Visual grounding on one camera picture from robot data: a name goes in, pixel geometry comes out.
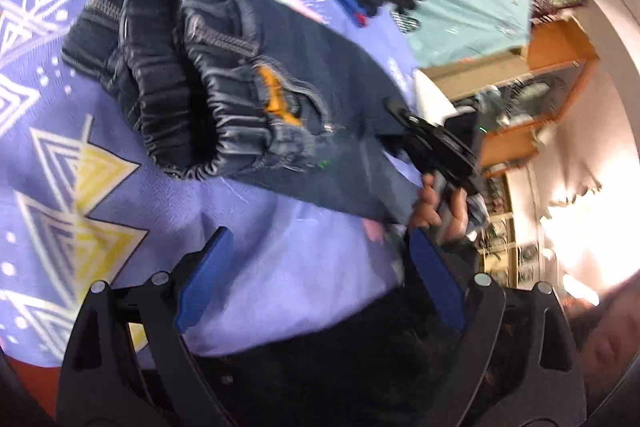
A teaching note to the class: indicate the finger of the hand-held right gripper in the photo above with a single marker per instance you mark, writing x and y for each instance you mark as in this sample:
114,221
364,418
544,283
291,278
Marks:
398,111

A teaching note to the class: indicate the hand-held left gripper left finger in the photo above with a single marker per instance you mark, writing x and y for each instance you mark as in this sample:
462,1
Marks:
205,277

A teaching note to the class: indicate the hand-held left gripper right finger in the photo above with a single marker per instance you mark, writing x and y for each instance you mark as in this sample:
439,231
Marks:
435,277

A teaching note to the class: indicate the blue denim pants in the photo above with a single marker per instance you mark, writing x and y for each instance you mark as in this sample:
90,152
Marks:
300,57

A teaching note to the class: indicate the person's right hand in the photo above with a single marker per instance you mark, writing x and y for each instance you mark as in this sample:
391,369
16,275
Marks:
452,214

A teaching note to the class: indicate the purple patterned bedsheet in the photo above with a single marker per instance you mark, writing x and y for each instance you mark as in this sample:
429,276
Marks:
250,232

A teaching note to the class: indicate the wooden display cabinet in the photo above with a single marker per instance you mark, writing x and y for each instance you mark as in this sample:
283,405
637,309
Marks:
540,107

